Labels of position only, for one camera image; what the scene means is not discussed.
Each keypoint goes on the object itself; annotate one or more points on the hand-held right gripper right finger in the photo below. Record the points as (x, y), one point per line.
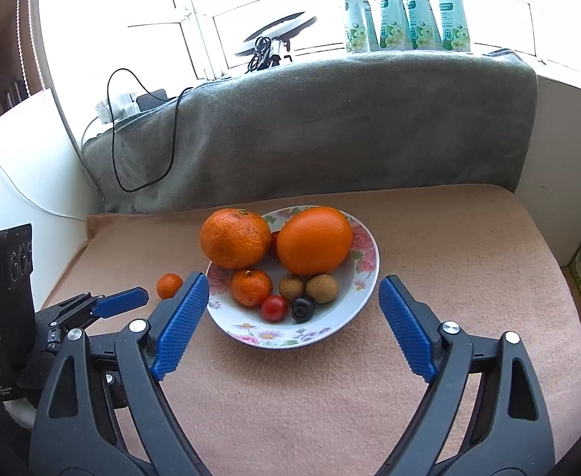
(409, 332)

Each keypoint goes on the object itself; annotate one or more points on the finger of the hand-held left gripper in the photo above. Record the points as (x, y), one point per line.
(122, 301)

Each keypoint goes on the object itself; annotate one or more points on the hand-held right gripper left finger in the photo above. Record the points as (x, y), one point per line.
(181, 327)

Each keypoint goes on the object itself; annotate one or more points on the small tangerine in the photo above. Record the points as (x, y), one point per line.
(251, 286)
(170, 286)

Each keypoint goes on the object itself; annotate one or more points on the white floral plate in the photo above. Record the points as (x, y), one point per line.
(340, 302)

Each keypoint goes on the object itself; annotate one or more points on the red cherry tomato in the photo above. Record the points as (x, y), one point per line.
(273, 244)
(274, 307)

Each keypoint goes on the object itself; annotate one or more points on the brown longan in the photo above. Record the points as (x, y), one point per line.
(291, 286)
(322, 288)

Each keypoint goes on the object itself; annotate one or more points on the large spotted tangerine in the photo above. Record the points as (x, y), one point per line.
(236, 238)

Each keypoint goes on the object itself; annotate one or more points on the dark plum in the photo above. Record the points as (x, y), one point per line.
(302, 309)

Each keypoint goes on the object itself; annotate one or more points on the large smooth orange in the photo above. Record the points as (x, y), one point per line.
(315, 240)

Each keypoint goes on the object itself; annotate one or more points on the white power strip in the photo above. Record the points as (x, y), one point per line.
(117, 106)

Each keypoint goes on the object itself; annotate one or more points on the black charger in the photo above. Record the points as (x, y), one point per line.
(151, 99)

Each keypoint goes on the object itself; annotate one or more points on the grey blanket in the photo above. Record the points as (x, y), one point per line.
(345, 129)

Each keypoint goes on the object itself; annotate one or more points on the green floral packet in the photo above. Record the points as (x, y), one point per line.
(422, 15)
(357, 20)
(453, 15)
(392, 15)

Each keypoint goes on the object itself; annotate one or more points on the white window frame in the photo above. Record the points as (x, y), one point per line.
(206, 34)

